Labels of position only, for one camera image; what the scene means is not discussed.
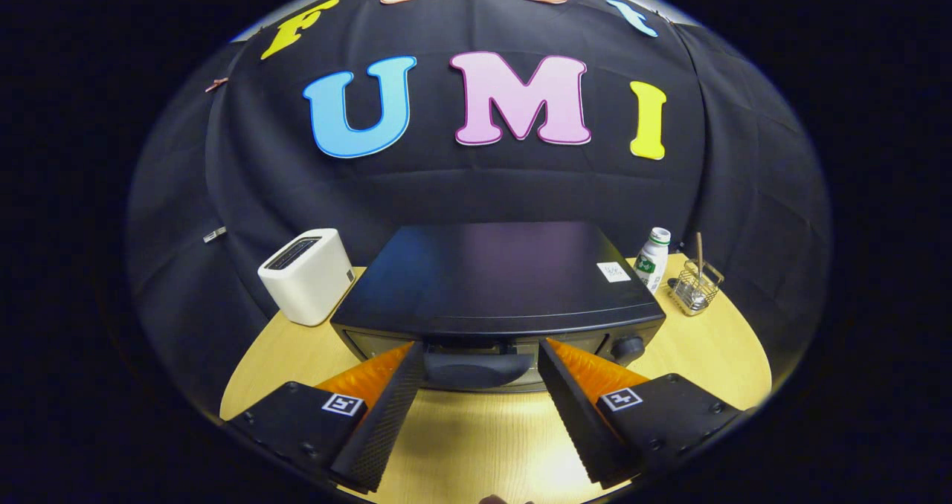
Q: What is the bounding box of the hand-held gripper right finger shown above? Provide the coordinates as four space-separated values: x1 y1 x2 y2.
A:
537 338 745 490

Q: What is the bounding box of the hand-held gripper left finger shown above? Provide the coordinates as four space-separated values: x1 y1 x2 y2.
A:
226 342 426 494

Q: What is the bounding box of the black toaster oven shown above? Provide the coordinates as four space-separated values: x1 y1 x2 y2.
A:
330 222 666 393

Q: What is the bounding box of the white bread toaster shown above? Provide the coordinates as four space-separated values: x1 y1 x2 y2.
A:
257 228 356 327

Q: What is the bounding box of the white bottle with green label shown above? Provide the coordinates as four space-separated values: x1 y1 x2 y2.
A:
634 227 672 294

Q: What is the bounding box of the wire mesh basket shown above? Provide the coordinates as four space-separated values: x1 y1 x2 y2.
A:
667 259 724 317

